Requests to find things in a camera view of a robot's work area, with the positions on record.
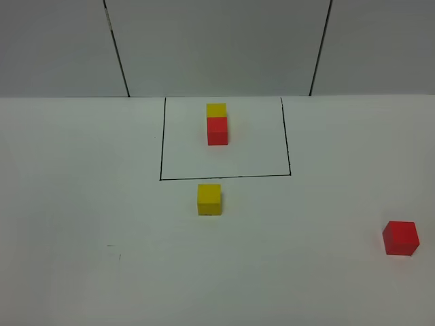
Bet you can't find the yellow template cube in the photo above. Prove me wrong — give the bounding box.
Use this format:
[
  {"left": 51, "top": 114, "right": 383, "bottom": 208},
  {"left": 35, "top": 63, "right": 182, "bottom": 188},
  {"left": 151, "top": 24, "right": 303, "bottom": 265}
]
[{"left": 207, "top": 103, "right": 227, "bottom": 118}]

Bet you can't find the red template cube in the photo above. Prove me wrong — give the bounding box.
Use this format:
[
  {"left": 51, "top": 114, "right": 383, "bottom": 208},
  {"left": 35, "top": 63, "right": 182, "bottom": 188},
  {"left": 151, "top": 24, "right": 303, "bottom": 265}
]
[{"left": 207, "top": 117, "right": 228, "bottom": 146}]

